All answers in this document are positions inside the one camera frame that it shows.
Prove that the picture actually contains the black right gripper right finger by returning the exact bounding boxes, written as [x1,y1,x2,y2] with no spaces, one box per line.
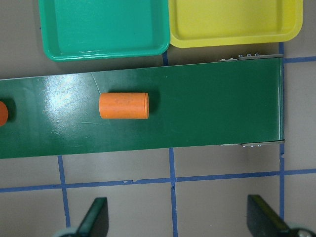
[246,195,296,237]

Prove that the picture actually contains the green plastic tray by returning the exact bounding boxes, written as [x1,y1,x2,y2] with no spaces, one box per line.
[39,0,170,62]

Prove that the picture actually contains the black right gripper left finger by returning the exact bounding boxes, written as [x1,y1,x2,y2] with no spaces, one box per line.
[76,197,109,237]

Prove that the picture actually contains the orange cylinder marked 4680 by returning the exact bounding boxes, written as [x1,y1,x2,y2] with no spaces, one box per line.
[0,101,8,126]

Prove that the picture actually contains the green conveyor belt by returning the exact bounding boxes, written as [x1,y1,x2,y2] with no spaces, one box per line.
[0,55,284,158]

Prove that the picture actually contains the plain orange cylinder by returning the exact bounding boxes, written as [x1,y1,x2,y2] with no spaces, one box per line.
[99,92,149,119]

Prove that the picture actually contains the yellow plastic tray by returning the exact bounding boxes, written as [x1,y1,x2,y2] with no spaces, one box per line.
[168,0,303,48]

